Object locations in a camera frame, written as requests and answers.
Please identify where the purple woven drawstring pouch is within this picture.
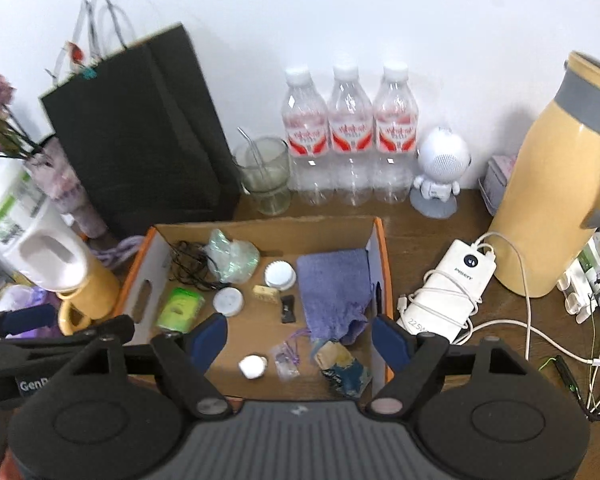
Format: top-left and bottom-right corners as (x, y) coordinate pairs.
(297, 248), (372, 346)

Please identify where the clear plastic bag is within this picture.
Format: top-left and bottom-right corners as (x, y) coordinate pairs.
(204, 229), (260, 284)

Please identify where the purple tissue pack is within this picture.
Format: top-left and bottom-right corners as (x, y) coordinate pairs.
(0, 285), (62, 338)

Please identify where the green small packet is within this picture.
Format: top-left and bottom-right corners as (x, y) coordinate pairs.
(156, 287), (204, 333)

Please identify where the white power bank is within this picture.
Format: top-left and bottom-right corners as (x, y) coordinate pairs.
(398, 240), (496, 342)

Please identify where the white small round object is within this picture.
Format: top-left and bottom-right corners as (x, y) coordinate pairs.
(238, 354), (268, 380)

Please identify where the white round lid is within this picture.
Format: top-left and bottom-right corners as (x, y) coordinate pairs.
(212, 287), (245, 318)

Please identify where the blue patterned wrapped item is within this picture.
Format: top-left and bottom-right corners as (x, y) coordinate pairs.
(311, 340), (373, 400)

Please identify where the white green-labelled jug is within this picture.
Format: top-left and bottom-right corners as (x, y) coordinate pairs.
(0, 160), (90, 292)

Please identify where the small yellow eraser block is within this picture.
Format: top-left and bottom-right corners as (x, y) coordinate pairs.
(252, 285), (280, 304)

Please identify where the small clear zip bag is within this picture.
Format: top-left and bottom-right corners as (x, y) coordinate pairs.
(272, 342), (300, 382)

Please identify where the black binder clip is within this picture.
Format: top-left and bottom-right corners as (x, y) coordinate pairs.
(280, 295), (296, 324)

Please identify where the white scalloped bottle cap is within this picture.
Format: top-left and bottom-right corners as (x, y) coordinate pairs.
(264, 260), (297, 292)

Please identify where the orange cardboard box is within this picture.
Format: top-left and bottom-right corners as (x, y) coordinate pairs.
(114, 216), (393, 400)

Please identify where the white power strip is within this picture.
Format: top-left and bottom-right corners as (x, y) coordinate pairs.
(556, 232), (600, 324)

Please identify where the grey storage tin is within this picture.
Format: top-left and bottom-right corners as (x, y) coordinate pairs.
(478, 155), (517, 216)

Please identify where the white astronaut speaker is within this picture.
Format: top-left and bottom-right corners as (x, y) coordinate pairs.
(410, 127), (471, 220)

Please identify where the middle clear water bottle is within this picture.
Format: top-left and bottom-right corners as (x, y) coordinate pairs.
(328, 65), (374, 206)

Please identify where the clear water bottle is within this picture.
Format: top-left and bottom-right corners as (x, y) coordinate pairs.
(280, 66), (334, 206)
(373, 65), (419, 204)
(328, 65), (374, 206)

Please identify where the clear glass cup with straw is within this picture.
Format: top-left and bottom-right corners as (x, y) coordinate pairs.
(233, 128), (291, 217)

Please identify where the black paper shopping bag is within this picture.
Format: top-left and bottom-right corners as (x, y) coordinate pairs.
(41, 0), (240, 237)

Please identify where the right clear water bottle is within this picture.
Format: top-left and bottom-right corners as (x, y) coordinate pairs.
(373, 65), (419, 204)

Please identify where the yellow thermos jug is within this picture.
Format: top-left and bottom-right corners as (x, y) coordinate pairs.
(488, 51), (600, 298)

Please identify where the left clear water bottle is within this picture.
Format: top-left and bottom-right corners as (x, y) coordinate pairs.
(280, 66), (334, 206)

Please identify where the white charging cable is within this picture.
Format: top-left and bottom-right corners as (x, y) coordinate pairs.
(396, 231), (600, 411)

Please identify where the black tangled cable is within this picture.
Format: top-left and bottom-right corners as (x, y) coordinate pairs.
(165, 239), (232, 292)

